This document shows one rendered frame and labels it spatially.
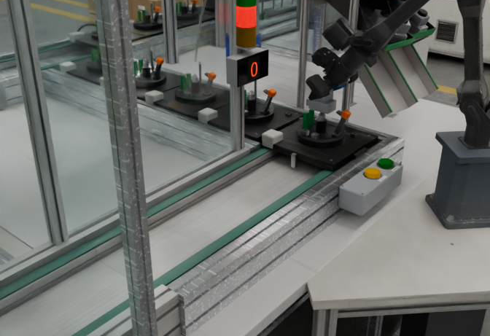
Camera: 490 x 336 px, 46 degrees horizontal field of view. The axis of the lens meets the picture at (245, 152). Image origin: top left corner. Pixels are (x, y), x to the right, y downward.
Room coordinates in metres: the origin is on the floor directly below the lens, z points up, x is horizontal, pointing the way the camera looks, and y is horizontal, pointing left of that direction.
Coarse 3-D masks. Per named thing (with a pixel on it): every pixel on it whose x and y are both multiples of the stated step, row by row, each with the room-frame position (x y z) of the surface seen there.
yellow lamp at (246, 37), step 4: (236, 28) 1.42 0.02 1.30; (240, 28) 1.40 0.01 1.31; (244, 28) 1.40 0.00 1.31; (248, 28) 1.40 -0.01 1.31; (252, 28) 1.40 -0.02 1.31; (236, 32) 1.42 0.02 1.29; (240, 32) 1.40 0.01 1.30; (244, 32) 1.40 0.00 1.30; (248, 32) 1.40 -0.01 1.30; (252, 32) 1.41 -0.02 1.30; (236, 36) 1.42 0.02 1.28; (240, 36) 1.40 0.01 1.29; (244, 36) 1.40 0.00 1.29; (248, 36) 1.40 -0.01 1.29; (252, 36) 1.40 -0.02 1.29; (236, 40) 1.42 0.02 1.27; (240, 40) 1.40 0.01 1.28; (244, 40) 1.40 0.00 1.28; (248, 40) 1.40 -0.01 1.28; (252, 40) 1.41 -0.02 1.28; (236, 44) 1.42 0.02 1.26; (240, 44) 1.40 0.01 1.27; (244, 44) 1.40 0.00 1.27; (248, 44) 1.40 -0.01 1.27; (252, 44) 1.41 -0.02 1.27
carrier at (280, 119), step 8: (256, 80) 1.72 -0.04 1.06; (256, 88) 1.72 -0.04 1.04; (248, 96) 1.82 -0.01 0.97; (256, 96) 1.72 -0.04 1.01; (248, 104) 1.65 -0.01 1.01; (256, 104) 1.65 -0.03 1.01; (264, 104) 1.70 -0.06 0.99; (272, 104) 1.75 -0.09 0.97; (248, 112) 1.61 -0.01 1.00; (256, 112) 1.63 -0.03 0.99; (264, 112) 1.61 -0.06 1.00; (272, 112) 1.63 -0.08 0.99; (280, 112) 1.68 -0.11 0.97; (296, 112) 1.68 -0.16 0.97; (248, 120) 1.59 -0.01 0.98; (256, 120) 1.59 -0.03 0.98; (264, 120) 1.60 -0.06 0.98; (272, 120) 1.62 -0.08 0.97; (280, 120) 1.62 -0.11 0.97; (288, 120) 1.62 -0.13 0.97; (296, 120) 1.63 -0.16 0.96; (248, 128) 1.56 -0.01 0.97; (256, 128) 1.56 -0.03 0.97; (264, 128) 1.56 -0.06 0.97; (272, 128) 1.56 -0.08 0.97; (280, 128) 1.57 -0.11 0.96; (248, 136) 1.51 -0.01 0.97; (256, 136) 1.50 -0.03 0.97
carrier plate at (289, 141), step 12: (300, 120) 1.62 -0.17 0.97; (288, 132) 1.53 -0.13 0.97; (348, 132) 1.53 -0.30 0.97; (360, 132) 1.53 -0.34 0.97; (276, 144) 1.45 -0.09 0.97; (288, 144) 1.45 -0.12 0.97; (300, 144) 1.45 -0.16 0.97; (348, 144) 1.45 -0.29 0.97; (360, 144) 1.45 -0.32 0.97; (372, 144) 1.48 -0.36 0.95; (300, 156) 1.39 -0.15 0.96; (312, 156) 1.38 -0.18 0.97; (324, 156) 1.38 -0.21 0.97; (336, 156) 1.38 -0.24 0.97; (348, 156) 1.38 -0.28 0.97; (324, 168) 1.34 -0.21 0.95; (336, 168) 1.34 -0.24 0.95
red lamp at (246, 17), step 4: (236, 8) 1.41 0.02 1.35; (240, 8) 1.40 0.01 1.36; (244, 8) 1.40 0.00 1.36; (248, 8) 1.40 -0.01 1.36; (252, 8) 1.40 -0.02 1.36; (236, 12) 1.42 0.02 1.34; (240, 12) 1.40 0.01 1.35; (244, 12) 1.40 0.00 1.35; (248, 12) 1.40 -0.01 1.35; (252, 12) 1.40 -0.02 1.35; (236, 16) 1.42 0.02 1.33; (240, 16) 1.40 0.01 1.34; (244, 16) 1.40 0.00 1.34; (248, 16) 1.40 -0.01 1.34; (252, 16) 1.40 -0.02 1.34; (236, 20) 1.42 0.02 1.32; (240, 20) 1.40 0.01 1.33; (244, 20) 1.40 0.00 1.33; (248, 20) 1.40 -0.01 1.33; (252, 20) 1.40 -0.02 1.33; (236, 24) 1.42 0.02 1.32; (240, 24) 1.40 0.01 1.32; (244, 24) 1.40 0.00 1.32; (248, 24) 1.40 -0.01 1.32; (252, 24) 1.40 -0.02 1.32
